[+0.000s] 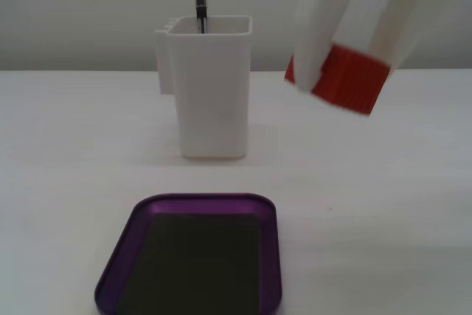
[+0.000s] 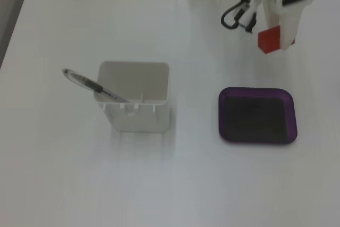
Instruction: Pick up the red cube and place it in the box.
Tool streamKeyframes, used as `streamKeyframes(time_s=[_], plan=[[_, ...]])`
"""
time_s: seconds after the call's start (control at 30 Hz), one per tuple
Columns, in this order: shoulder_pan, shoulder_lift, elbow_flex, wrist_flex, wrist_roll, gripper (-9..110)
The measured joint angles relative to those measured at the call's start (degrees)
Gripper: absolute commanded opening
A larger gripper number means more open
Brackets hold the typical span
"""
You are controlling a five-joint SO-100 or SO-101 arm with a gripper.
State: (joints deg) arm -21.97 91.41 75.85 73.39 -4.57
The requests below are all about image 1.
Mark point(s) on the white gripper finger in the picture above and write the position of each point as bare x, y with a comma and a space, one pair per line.
372, 16
313, 34

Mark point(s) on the red cube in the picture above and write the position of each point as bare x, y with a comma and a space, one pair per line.
350, 79

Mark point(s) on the white plastic box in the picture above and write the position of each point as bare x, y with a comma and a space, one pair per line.
212, 90

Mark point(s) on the purple tray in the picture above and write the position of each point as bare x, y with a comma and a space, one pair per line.
125, 256

